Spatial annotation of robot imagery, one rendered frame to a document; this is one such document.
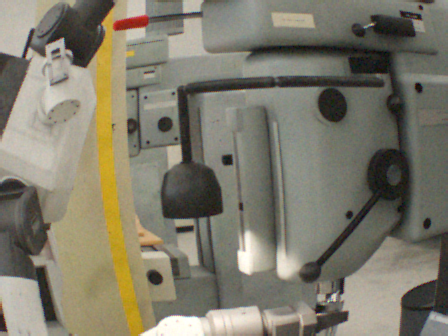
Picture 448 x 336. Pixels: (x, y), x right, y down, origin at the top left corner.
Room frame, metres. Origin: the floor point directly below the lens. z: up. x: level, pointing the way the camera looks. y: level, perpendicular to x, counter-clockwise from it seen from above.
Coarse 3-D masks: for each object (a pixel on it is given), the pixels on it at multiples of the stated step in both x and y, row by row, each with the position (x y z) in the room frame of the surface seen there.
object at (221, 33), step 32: (224, 0) 1.04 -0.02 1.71; (256, 0) 0.94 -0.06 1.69; (288, 0) 0.95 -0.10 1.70; (320, 0) 0.97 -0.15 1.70; (352, 0) 0.98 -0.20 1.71; (384, 0) 1.00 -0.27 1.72; (416, 0) 1.04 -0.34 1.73; (224, 32) 1.06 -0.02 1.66; (256, 32) 0.95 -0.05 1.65; (288, 32) 0.95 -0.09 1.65; (320, 32) 0.96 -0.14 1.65; (352, 32) 0.98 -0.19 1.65; (416, 32) 1.02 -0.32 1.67
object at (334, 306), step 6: (318, 300) 1.08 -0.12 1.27; (342, 300) 1.07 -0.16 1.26; (318, 306) 1.08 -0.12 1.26; (324, 306) 1.07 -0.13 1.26; (330, 306) 1.06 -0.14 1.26; (336, 306) 1.07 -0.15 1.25; (342, 306) 1.08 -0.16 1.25; (318, 312) 1.07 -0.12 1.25; (324, 312) 1.07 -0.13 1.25; (330, 312) 1.06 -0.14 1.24; (324, 330) 1.07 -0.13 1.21; (330, 330) 1.07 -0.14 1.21; (336, 330) 1.08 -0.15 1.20
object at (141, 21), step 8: (136, 16) 1.11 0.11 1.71; (144, 16) 1.11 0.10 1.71; (152, 16) 1.12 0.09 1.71; (160, 16) 1.12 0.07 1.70; (168, 16) 1.12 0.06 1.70; (176, 16) 1.13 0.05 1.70; (184, 16) 1.13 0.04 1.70; (192, 16) 1.14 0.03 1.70; (200, 16) 1.14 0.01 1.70; (120, 24) 1.10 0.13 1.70; (128, 24) 1.10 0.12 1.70; (136, 24) 1.10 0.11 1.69; (144, 24) 1.11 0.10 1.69
